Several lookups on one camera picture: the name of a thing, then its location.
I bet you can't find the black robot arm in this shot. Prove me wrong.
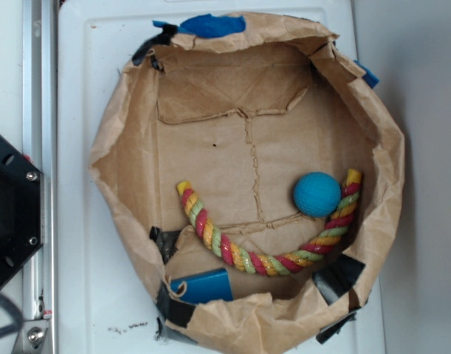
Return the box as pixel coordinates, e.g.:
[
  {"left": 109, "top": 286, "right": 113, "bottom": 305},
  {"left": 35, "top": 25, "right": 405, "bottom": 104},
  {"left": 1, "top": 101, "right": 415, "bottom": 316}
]
[{"left": 0, "top": 135, "right": 43, "bottom": 289}]

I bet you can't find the blue rectangular block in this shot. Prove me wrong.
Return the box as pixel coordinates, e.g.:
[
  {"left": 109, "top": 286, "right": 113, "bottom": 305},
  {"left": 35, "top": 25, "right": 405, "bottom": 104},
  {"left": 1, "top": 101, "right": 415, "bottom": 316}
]
[{"left": 170, "top": 268, "right": 233, "bottom": 305}]

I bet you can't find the brown paper bag tray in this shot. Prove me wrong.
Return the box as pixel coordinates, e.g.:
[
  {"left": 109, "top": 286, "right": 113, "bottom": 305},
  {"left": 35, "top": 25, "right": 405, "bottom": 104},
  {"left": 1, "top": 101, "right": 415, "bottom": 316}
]
[{"left": 89, "top": 13, "right": 404, "bottom": 353}]

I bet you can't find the blue golf ball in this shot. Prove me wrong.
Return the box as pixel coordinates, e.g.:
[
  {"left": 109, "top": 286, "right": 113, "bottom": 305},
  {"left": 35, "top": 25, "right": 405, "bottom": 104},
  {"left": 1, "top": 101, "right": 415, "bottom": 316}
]
[{"left": 293, "top": 172, "right": 341, "bottom": 218}]

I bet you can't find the white plastic tray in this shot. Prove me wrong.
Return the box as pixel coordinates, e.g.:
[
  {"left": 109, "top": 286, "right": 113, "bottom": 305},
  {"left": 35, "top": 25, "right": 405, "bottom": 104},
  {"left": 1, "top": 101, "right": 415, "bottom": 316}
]
[{"left": 58, "top": 1, "right": 404, "bottom": 353}]

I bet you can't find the multicolour twisted rope toy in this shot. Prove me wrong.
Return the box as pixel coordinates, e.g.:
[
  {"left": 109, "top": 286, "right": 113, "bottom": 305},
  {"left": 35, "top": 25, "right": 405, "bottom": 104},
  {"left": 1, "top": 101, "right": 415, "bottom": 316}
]
[{"left": 176, "top": 169, "right": 363, "bottom": 277}]

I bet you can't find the aluminium rail frame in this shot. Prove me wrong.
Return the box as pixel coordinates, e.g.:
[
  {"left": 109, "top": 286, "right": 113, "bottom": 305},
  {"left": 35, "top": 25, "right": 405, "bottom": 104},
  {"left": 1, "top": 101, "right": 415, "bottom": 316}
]
[{"left": 22, "top": 1, "right": 61, "bottom": 353}]

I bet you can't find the grey braided cable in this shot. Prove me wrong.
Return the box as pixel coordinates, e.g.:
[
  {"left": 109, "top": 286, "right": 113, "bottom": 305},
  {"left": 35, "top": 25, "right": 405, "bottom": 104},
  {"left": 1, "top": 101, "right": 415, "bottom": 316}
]
[{"left": 0, "top": 285, "right": 24, "bottom": 342}]

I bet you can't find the metal corner bracket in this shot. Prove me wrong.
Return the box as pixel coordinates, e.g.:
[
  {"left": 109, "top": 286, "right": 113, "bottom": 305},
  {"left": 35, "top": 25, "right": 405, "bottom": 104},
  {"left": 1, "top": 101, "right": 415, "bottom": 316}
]
[{"left": 11, "top": 319, "right": 49, "bottom": 354}]

